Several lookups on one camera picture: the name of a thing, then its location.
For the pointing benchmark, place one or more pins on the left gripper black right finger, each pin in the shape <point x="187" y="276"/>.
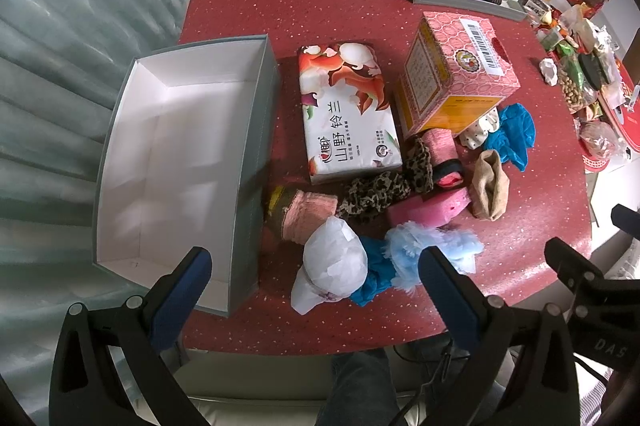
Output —
<point x="542" y="389"/>

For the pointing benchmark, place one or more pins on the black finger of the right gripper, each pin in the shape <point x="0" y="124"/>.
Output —
<point x="569" y="266"/>
<point x="627" y="220"/>

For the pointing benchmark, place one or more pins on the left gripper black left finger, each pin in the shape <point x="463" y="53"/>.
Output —
<point x="85" y="387"/>

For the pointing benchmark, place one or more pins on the beige cloth pouch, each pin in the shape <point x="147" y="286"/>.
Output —
<point x="489" y="190"/>

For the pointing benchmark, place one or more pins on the blue cloth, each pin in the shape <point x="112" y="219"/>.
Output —
<point x="514" y="137"/>
<point x="381" y="271"/>

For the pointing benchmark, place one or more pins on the pink sponge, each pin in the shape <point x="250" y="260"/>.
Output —
<point x="432" y="211"/>

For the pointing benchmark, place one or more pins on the pink black knit sock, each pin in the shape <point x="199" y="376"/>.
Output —
<point x="447" y="168"/>

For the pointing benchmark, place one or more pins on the light blue fluffy item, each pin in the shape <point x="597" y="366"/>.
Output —
<point x="405" y="243"/>

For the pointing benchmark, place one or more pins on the white bagged soft bundle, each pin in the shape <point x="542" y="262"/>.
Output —
<point x="335" y="264"/>

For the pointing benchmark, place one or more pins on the leopard print scarf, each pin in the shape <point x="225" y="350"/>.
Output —
<point x="367" y="197"/>

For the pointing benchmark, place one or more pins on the pink knitted sock roll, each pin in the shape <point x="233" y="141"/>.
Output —
<point x="293" y="215"/>

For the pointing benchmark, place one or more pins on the dark trouser leg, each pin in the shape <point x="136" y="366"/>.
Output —
<point x="362" y="391"/>

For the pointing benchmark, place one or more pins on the white patterned small cloth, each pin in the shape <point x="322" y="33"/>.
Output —
<point x="476" y="134"/>

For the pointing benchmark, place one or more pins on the pink yellow carton box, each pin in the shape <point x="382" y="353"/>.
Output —
<point x="456" y="71"/>

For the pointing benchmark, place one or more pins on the grey white cardboard box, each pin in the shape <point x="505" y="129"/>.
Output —
<point x="185" y="160"/>

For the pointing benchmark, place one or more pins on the floral tissue pack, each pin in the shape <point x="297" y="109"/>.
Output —
<point x="348" y="123"/>

